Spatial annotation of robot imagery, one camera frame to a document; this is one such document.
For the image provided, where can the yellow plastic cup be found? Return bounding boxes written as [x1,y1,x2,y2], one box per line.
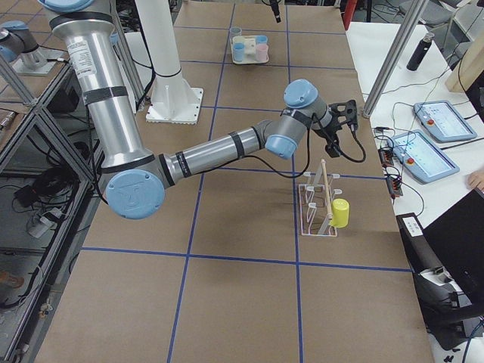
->
[330,198,350,228]

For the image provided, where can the grey plastic cup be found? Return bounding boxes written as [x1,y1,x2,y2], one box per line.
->
[229,26,242,39]

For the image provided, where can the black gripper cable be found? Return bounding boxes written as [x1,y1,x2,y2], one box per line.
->
[260,113,367,178]

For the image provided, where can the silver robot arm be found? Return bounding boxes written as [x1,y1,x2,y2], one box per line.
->
[1,1,181,85]
[42,1,340,219]

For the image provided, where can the teach pendant tablet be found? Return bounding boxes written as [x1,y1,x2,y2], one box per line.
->
[387,130,460,184]
[413,100,477,143]

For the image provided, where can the black orange usb hub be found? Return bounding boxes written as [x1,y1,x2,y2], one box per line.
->
[378,149,394,167]

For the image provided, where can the person's hand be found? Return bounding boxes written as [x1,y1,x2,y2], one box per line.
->
[467,170,484,191]

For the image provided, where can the near teach pendant tablet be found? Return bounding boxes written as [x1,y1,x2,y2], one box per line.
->
[387,130,460,184]

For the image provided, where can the black water bottle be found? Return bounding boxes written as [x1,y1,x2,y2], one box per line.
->
[406,32,435,71]

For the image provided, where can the pink plastic cup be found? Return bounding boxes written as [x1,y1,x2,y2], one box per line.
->
[255,43,268,63]

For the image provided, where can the far teach pendant tablet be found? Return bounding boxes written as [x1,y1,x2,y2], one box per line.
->
[413,100,477,143]

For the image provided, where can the white wire cup rack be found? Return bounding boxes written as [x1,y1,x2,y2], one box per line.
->
[297,159,341,237]

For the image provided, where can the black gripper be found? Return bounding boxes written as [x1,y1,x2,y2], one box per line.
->
[319,105,346,157]

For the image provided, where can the aluminium frame post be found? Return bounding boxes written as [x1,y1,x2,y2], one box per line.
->
[362,0,428,119]

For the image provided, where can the cream plastic cup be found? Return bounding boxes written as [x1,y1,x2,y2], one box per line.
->
[231,36,245,49]

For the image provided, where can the cream plastic tray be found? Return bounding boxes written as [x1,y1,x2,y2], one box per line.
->
[231,36,269,65]

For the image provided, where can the light blue plastic cup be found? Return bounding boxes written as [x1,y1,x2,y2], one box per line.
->
[255,35,268,45]

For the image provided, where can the black computer monitor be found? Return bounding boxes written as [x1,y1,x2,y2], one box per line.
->
[423,189,483,303]

